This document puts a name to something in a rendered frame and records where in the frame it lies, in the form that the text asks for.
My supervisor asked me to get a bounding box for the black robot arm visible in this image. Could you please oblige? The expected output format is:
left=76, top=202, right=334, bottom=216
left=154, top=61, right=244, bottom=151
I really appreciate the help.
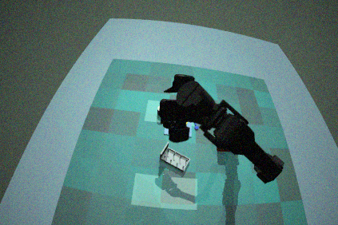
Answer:
left=159, top=81, right=284, bottom=184

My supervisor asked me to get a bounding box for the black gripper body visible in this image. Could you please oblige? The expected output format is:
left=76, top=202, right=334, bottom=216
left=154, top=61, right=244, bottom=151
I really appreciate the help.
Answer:
left=169, top=74, right=198, bottom=143

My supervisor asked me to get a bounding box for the light blue flat mat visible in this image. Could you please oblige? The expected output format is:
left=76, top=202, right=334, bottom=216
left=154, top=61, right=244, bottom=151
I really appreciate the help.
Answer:
left=164, top=122, right=192, bottom=137

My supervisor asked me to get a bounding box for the grey dish rack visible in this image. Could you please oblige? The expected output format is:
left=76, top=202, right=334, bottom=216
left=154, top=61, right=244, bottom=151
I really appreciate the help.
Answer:
left=160, top=142, right=190, bottom=171

